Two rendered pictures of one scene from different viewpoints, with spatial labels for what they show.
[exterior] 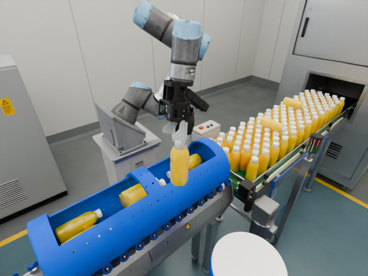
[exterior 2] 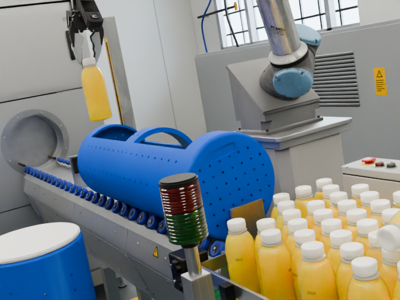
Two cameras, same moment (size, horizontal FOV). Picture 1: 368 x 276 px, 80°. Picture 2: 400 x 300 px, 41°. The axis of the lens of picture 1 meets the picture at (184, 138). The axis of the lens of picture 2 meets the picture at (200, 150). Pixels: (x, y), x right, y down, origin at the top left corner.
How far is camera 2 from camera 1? 1.98 m
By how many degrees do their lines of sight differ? 94
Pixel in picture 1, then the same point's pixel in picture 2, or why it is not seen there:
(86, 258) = (86, 158)
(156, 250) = (130, 240)
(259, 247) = (39, 245)
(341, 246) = not seen: outside the picture
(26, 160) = not seen: hidden behind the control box
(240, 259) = (38, 235)
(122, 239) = (98, 165)
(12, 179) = not seen: hidden behind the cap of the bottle
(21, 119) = (391, 106)
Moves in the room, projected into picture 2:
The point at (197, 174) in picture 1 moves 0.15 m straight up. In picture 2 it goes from (153, 156) to (143, 104)
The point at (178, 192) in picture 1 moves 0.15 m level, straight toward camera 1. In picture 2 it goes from (132, 160) to (86, 166)
